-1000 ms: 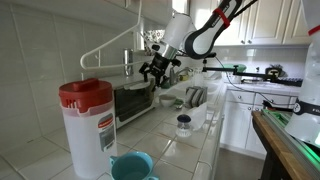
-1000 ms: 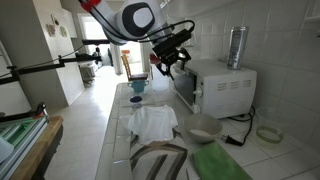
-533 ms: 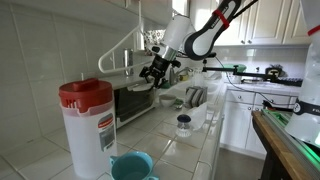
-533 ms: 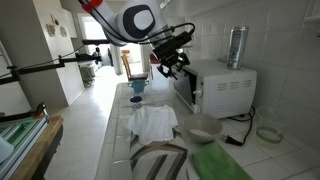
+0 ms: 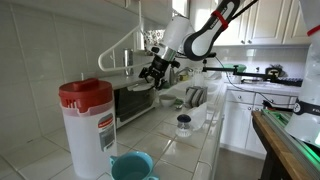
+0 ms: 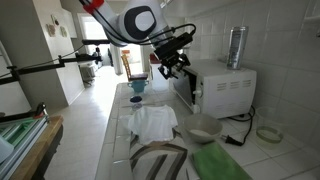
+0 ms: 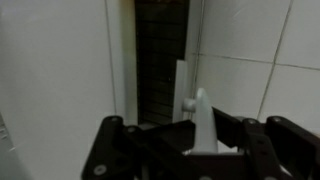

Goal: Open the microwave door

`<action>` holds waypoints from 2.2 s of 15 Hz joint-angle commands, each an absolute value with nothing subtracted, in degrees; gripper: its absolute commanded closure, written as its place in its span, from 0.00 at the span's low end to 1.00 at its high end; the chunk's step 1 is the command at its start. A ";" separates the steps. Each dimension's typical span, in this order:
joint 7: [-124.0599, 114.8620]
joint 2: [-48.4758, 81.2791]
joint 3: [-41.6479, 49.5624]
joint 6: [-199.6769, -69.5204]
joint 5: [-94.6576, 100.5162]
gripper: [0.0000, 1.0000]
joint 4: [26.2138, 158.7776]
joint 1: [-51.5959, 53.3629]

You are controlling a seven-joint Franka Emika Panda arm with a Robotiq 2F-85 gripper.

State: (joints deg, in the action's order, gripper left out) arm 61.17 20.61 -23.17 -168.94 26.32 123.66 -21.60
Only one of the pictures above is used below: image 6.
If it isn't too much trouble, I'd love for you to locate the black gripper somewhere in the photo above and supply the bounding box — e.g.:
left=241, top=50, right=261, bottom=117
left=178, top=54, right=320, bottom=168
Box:
left=158, top=49, right=192, bottom=80

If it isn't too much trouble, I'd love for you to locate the tall metal can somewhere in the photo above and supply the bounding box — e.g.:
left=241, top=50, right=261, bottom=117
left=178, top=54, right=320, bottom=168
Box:
left=226, top=25, right=250, bottom=70

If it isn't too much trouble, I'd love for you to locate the white microwave oven body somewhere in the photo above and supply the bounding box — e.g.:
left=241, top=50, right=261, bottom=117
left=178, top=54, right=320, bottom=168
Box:
left=169, top=59, right=258, bottom=120

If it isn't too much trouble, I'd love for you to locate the red tape on arm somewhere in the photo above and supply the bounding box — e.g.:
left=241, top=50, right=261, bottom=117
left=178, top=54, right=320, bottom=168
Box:
left=82, top=0, right=105, bottom=14

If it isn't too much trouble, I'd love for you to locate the black table clamp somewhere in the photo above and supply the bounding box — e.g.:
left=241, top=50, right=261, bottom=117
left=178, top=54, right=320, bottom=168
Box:
left=0, top=101, right=49, bottom=124

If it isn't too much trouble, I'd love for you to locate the thin black camera cable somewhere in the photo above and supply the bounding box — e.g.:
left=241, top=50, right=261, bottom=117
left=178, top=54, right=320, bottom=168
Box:
left=89, top=6, right=198, bottom=45

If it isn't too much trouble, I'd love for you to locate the white ceramic bowl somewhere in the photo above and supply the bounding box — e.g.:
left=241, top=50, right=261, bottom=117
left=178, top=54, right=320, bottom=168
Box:
left=181, top=113, right=223, bottom=145

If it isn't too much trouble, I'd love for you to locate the translucent pitcher with red lid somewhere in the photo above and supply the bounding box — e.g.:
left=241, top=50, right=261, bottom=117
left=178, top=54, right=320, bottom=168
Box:
left=149, top=53, right=171, bottom=93

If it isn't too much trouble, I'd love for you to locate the teal plastic cup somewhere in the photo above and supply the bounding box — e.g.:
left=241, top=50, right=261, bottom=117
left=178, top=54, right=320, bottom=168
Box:
left=127, top=79, right=150, bottom=94

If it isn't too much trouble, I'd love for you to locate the grey striped cloth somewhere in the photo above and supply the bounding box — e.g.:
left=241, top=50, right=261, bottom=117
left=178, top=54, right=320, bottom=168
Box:
left=128, top=128, right=194, bottom=180

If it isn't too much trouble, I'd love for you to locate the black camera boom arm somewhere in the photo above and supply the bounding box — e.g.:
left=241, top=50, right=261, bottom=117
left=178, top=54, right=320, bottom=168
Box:
left=0, top=39, right=111, bottom=86

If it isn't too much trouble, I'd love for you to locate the green cloth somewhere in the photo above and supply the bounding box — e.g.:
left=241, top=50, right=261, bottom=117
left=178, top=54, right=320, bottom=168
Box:
left=190, top=141, right=253, bottom=180

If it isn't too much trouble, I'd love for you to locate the glass microwave door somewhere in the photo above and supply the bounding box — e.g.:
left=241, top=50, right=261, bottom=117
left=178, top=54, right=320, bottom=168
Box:
left=171, top=66, right=198, bottom=108

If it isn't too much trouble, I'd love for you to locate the white wall cabinet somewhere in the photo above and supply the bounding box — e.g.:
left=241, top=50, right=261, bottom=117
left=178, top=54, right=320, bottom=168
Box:
left=156, top=0, right=241, bottom=18

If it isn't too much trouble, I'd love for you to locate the aluminium frame rail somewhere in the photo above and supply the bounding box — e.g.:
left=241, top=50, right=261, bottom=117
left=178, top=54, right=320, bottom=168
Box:
left=0, top=114, right=49, bottom=180

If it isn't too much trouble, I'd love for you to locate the white crumpled cloth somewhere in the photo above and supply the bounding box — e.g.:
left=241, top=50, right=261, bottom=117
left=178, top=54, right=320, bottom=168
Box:
left=119, top=104, right=179, bottom=146

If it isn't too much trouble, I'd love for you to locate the small wall ornament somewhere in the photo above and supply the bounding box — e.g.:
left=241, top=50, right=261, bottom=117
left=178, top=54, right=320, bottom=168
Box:
left=50, top=14, right=60, bottom=27
left=45, top=23, right=57, bottom=38
left=59, top=25, right=68, bottom=38

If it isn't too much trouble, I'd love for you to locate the white basket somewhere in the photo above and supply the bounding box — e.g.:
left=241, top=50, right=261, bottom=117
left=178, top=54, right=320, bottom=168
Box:
left=79, top=63, right=96, bottom=84

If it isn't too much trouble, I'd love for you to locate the wooden table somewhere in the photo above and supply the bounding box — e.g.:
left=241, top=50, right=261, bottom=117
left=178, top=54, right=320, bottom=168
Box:
left=9, top=114, right=64, bottom=180

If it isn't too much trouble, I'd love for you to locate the black power cord with plug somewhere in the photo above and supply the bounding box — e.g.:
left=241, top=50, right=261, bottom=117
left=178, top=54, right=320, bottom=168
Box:
left=219, top=105, right=257, bottom=147

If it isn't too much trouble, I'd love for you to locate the wooden chair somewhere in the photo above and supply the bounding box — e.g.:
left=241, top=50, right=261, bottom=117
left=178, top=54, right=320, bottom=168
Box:
left=120, top=54, right=149, bottom=83

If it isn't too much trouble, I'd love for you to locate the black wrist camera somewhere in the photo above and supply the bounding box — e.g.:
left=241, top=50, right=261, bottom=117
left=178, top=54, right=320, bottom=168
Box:
left=153, top=32, right=194, bottom=61

